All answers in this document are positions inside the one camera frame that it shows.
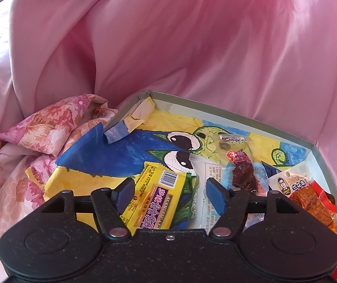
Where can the dark meat snack packet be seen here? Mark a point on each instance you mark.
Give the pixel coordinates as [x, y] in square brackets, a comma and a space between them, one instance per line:
[243, 174]

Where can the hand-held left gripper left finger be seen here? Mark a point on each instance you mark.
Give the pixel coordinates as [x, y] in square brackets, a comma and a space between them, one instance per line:
[124, 196]

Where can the small clear snack packet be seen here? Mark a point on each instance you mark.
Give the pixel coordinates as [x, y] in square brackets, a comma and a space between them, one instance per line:
[233, 138]

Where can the tofu skewer packet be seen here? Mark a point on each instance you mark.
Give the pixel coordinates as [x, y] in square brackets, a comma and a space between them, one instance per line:
[304, 196]

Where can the yellow green snack packet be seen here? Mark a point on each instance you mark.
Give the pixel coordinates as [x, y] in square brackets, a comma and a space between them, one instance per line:
[156, 200]

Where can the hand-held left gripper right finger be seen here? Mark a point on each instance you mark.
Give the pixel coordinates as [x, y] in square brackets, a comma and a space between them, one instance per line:
[217, 194]

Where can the grey cardboard box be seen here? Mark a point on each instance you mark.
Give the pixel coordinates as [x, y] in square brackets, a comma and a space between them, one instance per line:
[245, 113]

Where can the cartoon drawing paper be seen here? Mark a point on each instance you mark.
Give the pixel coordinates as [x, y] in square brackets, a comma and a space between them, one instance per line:
[112, 156]

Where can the floral pillow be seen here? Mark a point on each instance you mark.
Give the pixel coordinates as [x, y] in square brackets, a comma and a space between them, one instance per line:
[39, 129]

